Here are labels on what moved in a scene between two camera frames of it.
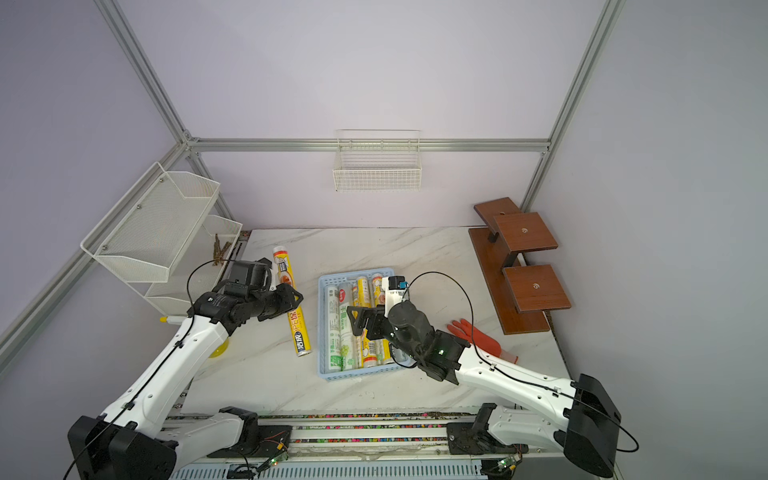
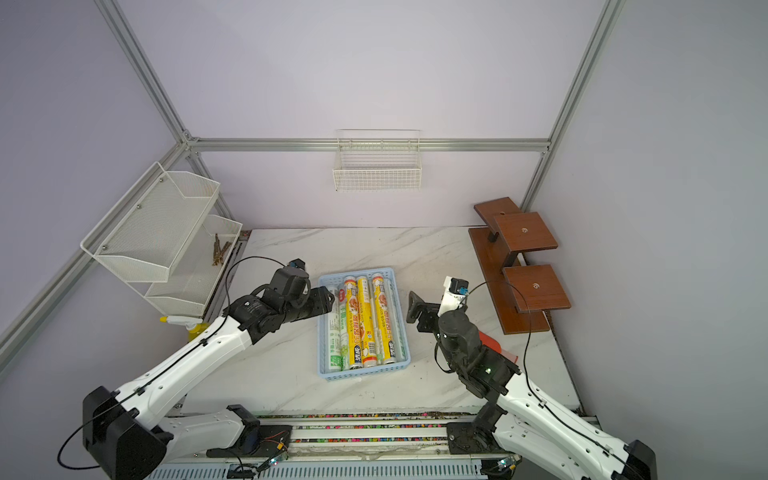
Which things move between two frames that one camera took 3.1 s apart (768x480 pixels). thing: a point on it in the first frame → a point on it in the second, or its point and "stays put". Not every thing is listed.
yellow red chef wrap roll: [369, 346] stays put
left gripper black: [289, 302] → [320, 300]
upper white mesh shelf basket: [145, 232] stays put
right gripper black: [369, 313] → [420, 309]
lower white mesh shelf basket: [196, 272] stays put
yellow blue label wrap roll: [378, 301] stays put
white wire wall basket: [377, 159] stays put
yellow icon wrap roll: [285, 276] → [353, 322]
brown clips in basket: [218, 252] stays put
